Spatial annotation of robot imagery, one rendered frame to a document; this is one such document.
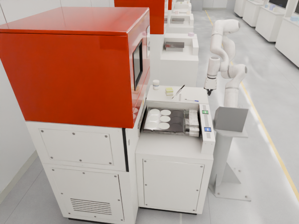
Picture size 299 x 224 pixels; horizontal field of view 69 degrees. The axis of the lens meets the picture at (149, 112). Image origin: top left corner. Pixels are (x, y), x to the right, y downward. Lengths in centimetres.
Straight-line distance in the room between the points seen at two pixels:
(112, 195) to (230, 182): 142
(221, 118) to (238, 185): 100
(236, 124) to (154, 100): 81
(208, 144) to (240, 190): 109
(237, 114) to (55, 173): 160
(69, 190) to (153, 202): 79
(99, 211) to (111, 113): 111
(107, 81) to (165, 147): 85
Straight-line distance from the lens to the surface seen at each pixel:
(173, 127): 192
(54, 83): 139
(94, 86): 128
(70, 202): 221
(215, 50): 189
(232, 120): 206
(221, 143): 224
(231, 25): 208
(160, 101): 218
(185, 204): 224
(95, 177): 181
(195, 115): 214
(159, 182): 202
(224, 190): 268
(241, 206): 263
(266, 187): 290
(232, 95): 207
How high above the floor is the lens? 207
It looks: 33 degrees down
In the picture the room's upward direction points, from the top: 1 degrees counter-clockwise
